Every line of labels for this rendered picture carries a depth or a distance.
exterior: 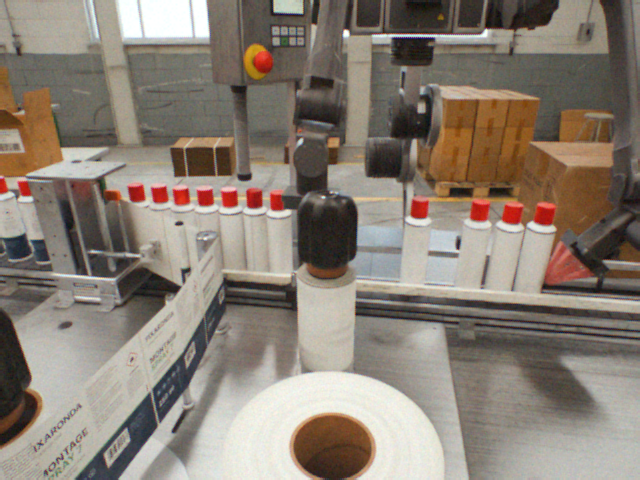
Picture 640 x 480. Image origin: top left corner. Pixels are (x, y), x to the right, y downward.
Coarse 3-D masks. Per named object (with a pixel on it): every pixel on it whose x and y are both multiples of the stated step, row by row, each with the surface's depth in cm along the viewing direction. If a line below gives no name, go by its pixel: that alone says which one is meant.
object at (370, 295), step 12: (0, 264) 104; (12, 264) 104; (24, 264) 104; (36, 264) 104; (156, 276) 99; (252, 288) 95; (264, 288) 94; (276, 288) 94; (384, 300) 91; (396, 300) 90; (408, 300) 90; (420, 300) 90; (432, 300) 90; (444, 300) 90; (456, 300) 90; (468, 300) 90; (480, 300) 90; (636, 300) 90; (528, 312) 87; (540, 312) 86; (552, 312) 86; (564, 312) 86; (576, 312) 86; (588, 312) 86; (600, 312) 86; (612, 312) 86
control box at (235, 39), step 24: (216, 0) 78; (240, 0) 74; (264, 0) 78; (216, 24) 80; (240, 24) 76; (264, 24) 79; (288, 24) 83; (216, 48) 82; (240, 48) 78; (264, 48) 80; (288, 48) 84; (216, 72) 84; (240, 72) 79; (288, 72) 86
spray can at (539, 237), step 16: (544, 208) 81; (528, 224) 84; (544, 224) 82; (528, 240) 84; (544, 240) 82; (528, 256) 84; (544, 256) 83; (528, 272) 85; (544, 272) 85; (528, 288) 87; (528, 304) 88
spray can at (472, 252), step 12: (480, 204) 82; (480, 216) 83; (468, 228) 84; (480, 228) 83; (468, 240) 85; (480, 240) 84; (468, 252) 86; (480, 252) 85; (468, 264) 87; (480, 264) 86; (456, 276) 90; (468, 276) 88; (480, 276) 88
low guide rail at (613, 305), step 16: (224, 272) 94; (240, 272) 94; (256, 272) 94; (368, 288) 90; (384, 288) 89; (400, 288) 89; (416, 288) 88; (432, 288) 88; (448, 288) 88; (464, 288) 87; (544, 304) 85; (560, 304) 85; (576, 304) 84; (592, 304) 84; (608, 304) 83; (624, 304) 83
